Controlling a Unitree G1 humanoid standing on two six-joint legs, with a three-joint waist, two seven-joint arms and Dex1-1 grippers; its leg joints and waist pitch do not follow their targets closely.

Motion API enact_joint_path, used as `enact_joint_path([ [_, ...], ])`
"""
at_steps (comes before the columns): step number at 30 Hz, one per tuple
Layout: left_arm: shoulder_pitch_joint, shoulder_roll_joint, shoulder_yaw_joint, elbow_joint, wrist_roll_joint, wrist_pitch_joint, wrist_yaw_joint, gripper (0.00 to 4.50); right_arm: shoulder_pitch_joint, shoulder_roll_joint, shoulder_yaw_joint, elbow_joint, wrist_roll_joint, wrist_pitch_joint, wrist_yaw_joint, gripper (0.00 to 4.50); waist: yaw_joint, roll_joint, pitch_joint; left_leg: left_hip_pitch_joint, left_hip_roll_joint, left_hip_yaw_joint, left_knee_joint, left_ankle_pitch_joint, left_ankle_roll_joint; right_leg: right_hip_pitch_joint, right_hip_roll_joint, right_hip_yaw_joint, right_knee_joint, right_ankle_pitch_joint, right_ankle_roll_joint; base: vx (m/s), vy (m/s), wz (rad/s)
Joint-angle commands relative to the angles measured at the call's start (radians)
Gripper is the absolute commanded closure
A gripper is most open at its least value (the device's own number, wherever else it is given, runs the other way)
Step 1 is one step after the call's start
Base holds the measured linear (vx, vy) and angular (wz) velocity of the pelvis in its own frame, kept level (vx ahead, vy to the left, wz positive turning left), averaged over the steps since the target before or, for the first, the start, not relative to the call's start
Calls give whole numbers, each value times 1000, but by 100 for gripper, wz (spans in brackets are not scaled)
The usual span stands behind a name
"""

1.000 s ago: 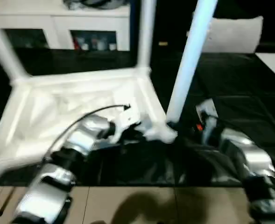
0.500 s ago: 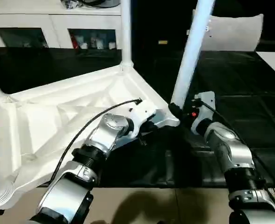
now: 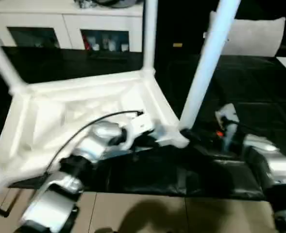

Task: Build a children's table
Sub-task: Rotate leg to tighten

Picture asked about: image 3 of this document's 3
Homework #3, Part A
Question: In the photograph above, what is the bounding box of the white plastic table top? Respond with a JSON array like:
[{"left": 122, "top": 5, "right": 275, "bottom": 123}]
[{"left": 0, "top": 70, "right": 190, "bottom": 191}]

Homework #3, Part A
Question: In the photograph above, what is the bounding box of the black table mat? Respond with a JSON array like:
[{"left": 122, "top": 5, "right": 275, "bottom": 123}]
[{"left": 0, "top": 46, "right": 286, "bottom": 200}]

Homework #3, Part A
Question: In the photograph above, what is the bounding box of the grey cushion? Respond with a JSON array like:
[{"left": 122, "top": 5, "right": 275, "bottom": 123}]
[{"left": 203, "top": 11, "right": 286, "bottom": 58}]

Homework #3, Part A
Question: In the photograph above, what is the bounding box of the black cabinet with yellow label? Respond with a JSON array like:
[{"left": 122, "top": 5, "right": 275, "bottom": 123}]
[{"left": 157, "top": 0, "right": 217, "bottom": 57}]

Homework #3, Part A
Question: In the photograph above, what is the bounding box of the white glass-door cabinet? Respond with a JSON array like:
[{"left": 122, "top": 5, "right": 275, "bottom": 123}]
[{"left": 0, "top": 0, "right": 144, "bottom": 52}]

